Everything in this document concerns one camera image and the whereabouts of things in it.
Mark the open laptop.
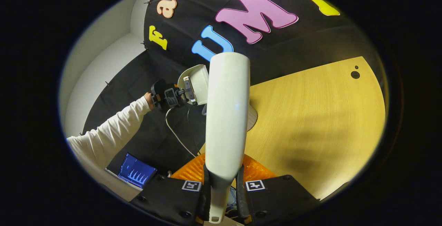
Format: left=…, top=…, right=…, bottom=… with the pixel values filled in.
left=105, top=153, right=158, bottom=189

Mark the light grey dustpan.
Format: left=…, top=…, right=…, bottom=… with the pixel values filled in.
left=177, top=65, right=210, bottom=106

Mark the small white broom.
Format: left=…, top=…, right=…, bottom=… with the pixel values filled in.
left=204, top=52, right=251, bottom=224

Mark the white cable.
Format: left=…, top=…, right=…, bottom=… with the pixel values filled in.
left=165, top=107, right=198, bottom=158

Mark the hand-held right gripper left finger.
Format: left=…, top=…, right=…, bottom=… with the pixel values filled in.
left=129, top=153, right=212, bottom=225

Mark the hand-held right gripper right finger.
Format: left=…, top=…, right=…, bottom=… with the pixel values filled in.
left=235, top=154, right=320, bottom=224

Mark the white ribbed garbage bin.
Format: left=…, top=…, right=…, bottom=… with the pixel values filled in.
left=246, top=104, right=259, bottom=132

